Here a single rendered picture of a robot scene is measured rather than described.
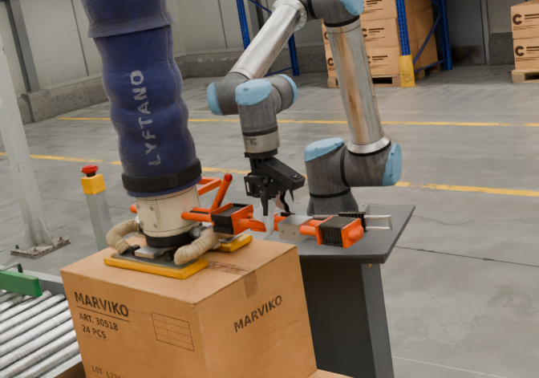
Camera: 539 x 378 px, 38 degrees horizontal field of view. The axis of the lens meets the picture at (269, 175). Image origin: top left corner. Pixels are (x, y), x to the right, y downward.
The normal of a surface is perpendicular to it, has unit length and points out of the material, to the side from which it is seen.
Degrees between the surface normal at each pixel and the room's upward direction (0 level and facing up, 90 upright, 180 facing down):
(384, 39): 92
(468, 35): 90
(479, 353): 0
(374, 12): 92
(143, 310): 90
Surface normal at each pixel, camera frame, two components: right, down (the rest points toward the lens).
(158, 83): 0.54, 0.01
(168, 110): 0.49, -0.24
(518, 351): -0.16, -0.95
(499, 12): -0.66, 0.29
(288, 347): 0.74, 0.06
